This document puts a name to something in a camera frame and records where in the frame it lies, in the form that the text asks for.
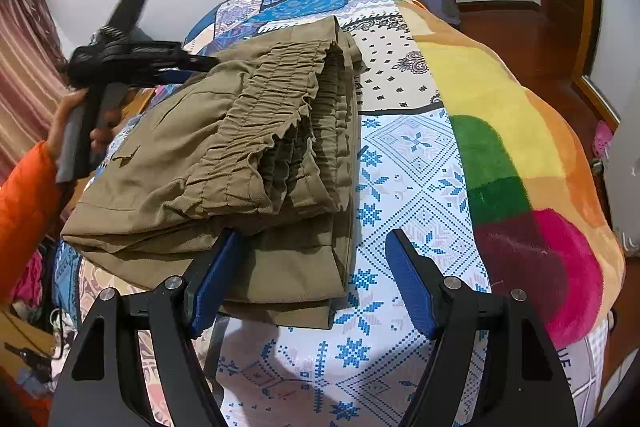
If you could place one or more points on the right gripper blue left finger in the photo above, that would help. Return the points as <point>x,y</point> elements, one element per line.
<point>207,279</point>

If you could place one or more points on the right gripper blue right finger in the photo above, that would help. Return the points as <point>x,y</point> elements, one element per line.
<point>418,281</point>

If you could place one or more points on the khaki olive pants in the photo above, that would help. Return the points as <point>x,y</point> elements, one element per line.
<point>263,144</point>

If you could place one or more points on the person left hand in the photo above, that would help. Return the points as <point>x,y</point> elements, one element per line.
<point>101,137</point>

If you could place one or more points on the striped pink curtain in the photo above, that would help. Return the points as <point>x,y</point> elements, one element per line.
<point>31,82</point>

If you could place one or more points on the colourful fleece blanket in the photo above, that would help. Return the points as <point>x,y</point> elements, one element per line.
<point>537,219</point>

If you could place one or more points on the pink folded garment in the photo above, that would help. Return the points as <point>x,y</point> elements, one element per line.
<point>28,289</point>

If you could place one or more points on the pink slipper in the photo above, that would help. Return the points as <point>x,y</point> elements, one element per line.
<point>603,136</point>

